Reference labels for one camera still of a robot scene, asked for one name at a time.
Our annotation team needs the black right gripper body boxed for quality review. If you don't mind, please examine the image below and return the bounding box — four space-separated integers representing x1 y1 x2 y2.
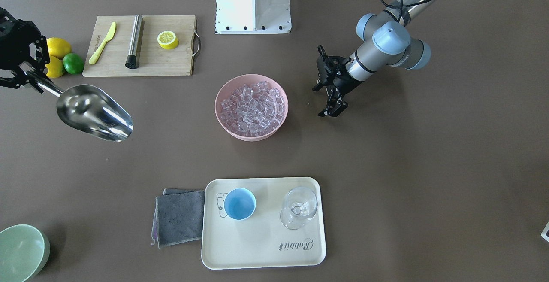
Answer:
0 8 49 88

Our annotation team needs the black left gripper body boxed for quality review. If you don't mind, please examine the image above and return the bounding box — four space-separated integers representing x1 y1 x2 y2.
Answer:
312 45 359 97

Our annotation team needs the metal ice scoop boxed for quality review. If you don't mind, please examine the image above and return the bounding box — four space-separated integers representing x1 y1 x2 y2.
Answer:
27 72 133 143

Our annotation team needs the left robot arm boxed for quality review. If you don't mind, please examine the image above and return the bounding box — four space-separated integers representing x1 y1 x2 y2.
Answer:
313 0 435 117

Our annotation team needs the pink bowl with ice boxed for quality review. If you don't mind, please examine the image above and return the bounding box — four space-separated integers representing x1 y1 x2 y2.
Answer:
214 73 290 142

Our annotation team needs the blue plastic cup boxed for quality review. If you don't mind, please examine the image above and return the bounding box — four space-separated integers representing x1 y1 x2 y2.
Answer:
225 188 256 221

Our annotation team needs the yellow lemon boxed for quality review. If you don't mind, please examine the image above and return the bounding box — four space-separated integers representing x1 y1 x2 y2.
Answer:
45 55 66 78
46 37 72 60

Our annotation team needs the green lime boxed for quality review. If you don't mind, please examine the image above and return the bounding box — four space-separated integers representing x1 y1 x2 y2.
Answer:
63 53 85 75

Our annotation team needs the yellow plastic knife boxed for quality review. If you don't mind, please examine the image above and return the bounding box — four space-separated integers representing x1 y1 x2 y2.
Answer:
88 21 117 65

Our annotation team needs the steel muddler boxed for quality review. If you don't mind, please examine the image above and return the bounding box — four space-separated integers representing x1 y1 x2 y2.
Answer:
125 15 144 69

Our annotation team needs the clear wine glass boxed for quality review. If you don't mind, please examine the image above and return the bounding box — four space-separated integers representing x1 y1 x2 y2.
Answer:
280 186 318 230

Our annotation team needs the bamboo cutting board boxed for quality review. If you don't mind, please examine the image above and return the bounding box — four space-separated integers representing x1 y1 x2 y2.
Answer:
82 15 197 77

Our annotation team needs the half lemon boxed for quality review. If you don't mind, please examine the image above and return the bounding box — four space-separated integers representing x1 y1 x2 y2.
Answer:
157 31 179 49

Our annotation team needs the beige serving tray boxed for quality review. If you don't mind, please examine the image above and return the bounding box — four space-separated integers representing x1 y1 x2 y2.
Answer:
201 177 327 270

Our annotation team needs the green ceramic bowl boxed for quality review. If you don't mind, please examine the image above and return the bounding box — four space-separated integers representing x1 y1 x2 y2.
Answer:
0 224 50 282

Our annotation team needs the grey folded cloth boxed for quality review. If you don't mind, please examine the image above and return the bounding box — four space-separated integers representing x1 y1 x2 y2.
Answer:
151 188 205 249

